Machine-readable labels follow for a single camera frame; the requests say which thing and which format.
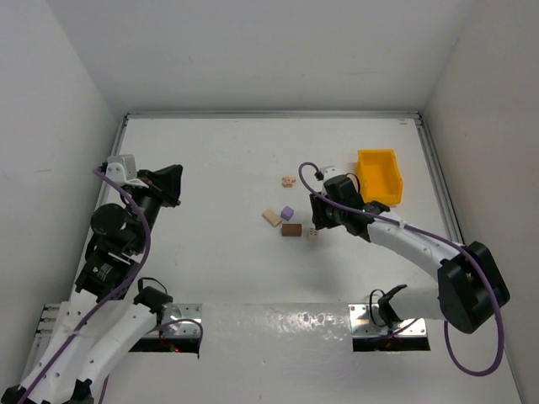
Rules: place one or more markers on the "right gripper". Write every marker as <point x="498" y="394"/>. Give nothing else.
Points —
<point x="319" y="215"/>

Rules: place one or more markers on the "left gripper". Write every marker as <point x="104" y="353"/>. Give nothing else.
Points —
<point x="157" y="191"/>

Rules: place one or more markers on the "yellow plastic bin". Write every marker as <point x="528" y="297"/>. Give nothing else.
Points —
<point x="379" y="176"/>

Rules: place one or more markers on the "beige cube with holes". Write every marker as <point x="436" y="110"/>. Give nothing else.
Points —
<point x="312" y="234"/>

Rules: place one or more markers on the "small patterned wood block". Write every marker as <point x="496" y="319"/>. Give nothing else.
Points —
<point x="288" y="181"/>

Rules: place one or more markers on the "purple cube block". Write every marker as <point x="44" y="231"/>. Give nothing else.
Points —
<point x="287" y="213"/>

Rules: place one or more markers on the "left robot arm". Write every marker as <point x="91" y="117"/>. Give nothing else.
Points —
<point x="90" y="337"/>

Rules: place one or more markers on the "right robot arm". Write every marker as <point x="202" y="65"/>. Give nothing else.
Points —
<point x="467" y="277"/>

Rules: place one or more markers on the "brown rectangular wood block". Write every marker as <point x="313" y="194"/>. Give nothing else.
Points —
<point x="291" y="230"/>

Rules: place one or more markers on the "beige flat wood plank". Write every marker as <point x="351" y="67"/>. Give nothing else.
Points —
<point x="271" y="217"/>

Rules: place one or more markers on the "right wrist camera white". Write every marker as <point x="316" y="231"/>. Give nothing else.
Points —
<point x="325" y="173"/>

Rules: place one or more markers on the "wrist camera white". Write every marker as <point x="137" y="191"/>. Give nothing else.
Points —
<point x="325" y="173"/>
<point x="121" y="169"/>

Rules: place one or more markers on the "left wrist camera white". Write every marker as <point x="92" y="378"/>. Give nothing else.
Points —
<point x="121" y="169"/>

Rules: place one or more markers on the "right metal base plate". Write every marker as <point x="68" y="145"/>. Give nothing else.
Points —
<point x="365" y="322"/>

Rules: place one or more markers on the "metal base plate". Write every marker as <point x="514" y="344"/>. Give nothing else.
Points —
<point x="365" y="322"/>
<point x="180" y="321"/>

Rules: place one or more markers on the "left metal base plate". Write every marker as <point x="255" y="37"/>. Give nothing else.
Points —
<point x="180" y="321"/>

